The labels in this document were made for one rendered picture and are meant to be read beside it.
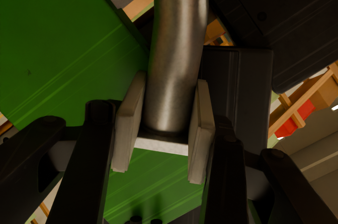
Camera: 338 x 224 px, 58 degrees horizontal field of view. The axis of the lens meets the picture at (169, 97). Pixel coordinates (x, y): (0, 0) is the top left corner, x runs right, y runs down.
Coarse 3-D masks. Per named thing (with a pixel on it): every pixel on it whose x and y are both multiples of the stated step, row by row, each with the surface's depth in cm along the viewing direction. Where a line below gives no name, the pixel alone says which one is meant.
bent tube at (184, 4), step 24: (168, 0) 15; (192, 0) 15; (168, 24) 16; (192, 24) 16; (168, 48) 16; (192, 48) 16; (168, 72) 17; (192, 72) 17; (144, 96) 18; (168, 96) 17; (192, 96) 18; (144, 120) 18; (168, 120) 18; (144, 144) 18; (168, 144) 18
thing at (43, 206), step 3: (42, 204) 604; (42, 207) 603; (45, 207) 606; (42, 210) 605; (45, 210) 603; (48, 210) 608; (33, 213) 581; (45, 213) 604; (48, 213) 604; (30, 216) 573; (33, 216) 578; (30, 219) 570; (33, 219) 619; (27, 222) 561; (33, 222) 617; (36, 222) 621
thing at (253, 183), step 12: (216, 120) 16; (228, 120) 16; (216, 132) 14; (228, 132) 14; (252, 156) 13; (252, 168) 12; (252, 180) 12; (264, 180) 12; (252, 192) 12; (264, 192) 12
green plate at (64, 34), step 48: (0, 0) 19; (48, 0) 19; (96, 0) 19; (0, 48) 21; (48, 48) 20; (96, 48) 20; (144, 48) 20; (0, 96) 22; (48, 96) 22; (96, 96) 21; (144, 192) 24; (192, 192) 24
